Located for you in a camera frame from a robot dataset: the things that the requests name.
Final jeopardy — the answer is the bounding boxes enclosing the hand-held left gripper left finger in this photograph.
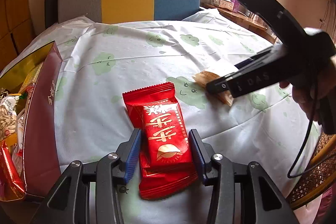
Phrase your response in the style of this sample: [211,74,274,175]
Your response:
[31,128,143,224]

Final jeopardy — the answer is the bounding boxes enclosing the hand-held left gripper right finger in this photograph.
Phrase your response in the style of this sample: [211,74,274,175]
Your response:
[188,129,300,224]

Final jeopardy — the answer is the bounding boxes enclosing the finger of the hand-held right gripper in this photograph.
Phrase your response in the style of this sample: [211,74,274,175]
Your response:
[205,74,237,96]
[234,50,276,71]

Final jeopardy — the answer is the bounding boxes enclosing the golden pastry packet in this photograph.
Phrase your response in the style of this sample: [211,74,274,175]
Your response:
[192,70,234,107]

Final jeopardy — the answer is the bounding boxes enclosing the red snack packet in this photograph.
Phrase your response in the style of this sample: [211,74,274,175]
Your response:
[122,82,200,200]
[0,140,26,201]
[142,103,195,170]

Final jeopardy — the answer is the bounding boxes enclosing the gold-lined tin box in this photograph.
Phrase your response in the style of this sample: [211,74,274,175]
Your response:
[0,41,63,201]

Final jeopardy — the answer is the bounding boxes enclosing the white red-label snack packet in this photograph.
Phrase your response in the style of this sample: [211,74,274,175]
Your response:
[12,111,28,161]

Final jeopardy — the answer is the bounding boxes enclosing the green-edged cracker packet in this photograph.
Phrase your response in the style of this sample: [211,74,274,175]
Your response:
[18,61,45,94]

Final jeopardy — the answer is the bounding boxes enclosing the clear orange-edged nut packet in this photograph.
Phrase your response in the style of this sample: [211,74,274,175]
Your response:
[0,105,18,141]

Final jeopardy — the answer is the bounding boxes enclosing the person's right hand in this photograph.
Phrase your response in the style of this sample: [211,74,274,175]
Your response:
[280,81,323,123]

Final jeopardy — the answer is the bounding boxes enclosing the wooden side desk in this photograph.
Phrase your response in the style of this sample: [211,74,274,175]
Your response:
[201,2,277,42]

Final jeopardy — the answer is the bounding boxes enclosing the ornate tissue box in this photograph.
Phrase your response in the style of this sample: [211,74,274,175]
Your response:
[219,0,237,12]

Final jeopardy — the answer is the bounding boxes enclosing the white cloud-print tablecloth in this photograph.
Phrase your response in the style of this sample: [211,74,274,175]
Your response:
[0,7,321,224]

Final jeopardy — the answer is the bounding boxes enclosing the wicker chair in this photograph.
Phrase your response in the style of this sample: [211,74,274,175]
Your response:
[286,132,336,210]

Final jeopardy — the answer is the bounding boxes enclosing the pink cloth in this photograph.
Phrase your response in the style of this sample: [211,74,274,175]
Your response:
[291,182,336,224]

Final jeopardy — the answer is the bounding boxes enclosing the wooden wardrobe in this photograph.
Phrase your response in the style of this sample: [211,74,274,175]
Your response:
[0,0,36,69]

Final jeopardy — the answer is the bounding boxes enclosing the black cable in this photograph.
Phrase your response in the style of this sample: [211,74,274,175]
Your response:
[287,77,323,178]

